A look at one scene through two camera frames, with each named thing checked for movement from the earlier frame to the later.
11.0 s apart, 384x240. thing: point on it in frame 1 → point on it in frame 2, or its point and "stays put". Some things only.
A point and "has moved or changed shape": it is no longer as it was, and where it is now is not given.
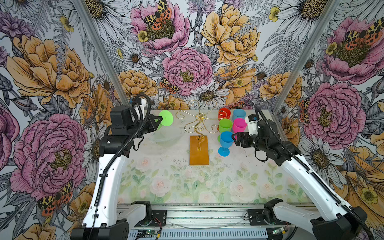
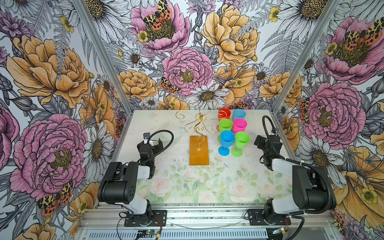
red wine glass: [224, 113] stays put
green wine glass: [167, 119] has moved or changed shape
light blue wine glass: [239, 113] stays put
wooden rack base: [198, 150] stays put
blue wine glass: [226, 141] stays put
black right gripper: [245, 136] → [262, 140]
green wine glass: [225, 125] stays put
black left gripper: [153, 126] → [158, 147]
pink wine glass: [239, 126] stays put
